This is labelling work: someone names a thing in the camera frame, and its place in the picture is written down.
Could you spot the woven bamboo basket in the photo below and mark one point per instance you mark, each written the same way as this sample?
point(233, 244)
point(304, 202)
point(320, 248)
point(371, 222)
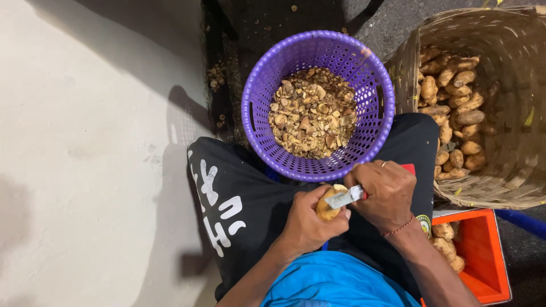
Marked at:
point(516, 106)

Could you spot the brown potato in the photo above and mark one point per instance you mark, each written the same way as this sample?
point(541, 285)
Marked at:
point(457, 264)
point(443, 249)
point(443, 231)

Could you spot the blue pipe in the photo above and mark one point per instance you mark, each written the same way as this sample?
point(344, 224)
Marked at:
point(522, 222)

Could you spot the heap of unpeeled potatoes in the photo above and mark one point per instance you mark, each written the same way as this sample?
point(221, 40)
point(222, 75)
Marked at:
point(454, 111)

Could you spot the black printed shorts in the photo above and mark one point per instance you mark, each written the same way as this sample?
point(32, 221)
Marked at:
point(243, 204)

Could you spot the person's right hand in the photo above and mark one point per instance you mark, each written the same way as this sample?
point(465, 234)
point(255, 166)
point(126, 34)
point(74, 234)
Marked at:
point(386, 196)

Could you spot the half-peeled yellow potato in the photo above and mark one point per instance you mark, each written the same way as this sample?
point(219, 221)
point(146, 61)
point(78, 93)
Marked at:
point(326, 211)

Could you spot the scattered peel scraps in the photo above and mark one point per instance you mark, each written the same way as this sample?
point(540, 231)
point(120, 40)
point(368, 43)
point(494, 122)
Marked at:
point(216, 76)

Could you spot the person's left hand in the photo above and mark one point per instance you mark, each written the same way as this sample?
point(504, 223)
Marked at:
point(305, 224)

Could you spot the blue shirt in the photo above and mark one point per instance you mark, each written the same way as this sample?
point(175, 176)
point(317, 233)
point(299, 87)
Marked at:
point(332, 281)

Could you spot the purple perforated plastic basket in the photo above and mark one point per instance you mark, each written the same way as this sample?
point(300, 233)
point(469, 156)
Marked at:
point(260, 106)

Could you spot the heap of potato peels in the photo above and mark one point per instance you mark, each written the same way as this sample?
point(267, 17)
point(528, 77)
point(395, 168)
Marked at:
point(313, 113)

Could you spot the orange plastic crate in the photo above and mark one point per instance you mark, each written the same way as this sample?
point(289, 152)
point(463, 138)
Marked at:
point(482, 256)

